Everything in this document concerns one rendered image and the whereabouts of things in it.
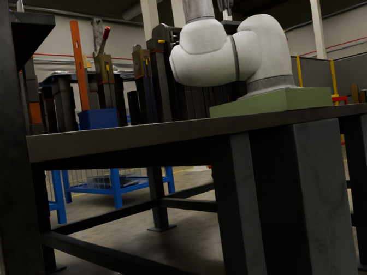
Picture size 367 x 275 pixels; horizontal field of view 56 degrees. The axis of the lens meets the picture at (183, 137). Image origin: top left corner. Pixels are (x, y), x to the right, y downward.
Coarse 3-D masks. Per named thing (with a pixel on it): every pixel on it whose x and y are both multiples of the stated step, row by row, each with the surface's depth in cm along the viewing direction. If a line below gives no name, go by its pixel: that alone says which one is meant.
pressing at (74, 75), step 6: (54, 72) 145; (60, 72) 145; (66, 72) 146; (72, 72) 148; (90, 72) 152; (114, 72) 159; (120, 72) 160; (126, 72) 162; (132, 72) 164; (48, 78) 155; (54, 78) 157; (72, 78) 162; (126, 78) 180; (132, 78) 183; (48, 84) 164
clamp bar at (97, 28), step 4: (92, 20) 149; (96, 20) 148; (100, 20) 149; (92, 24) 150; (96, 24) 149; (100, 24) 150; (96, 28) 149; (100, 28) 150; (96, 32) 149; (100, 32) 150; (96, 36) 149; (100, 36) 150; (96, 40) 149; (100, 40) 150; (96, 44) 149; (96, 48) 149
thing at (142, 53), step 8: (136, 56) 155; (144, 56) 154; (136, 64) 155; (144, 64) 153; (136, 72) 157; (144, 72) 153; (144, 80) 154; (144, 88) 154; (152, 88) 155; (144, 96) 155; (152, 96) 156; (144, 104) 155; (152, 104) 156; (144, 112) 156; (152, 112) 154; (144, 120) 156; (152, 120) 155
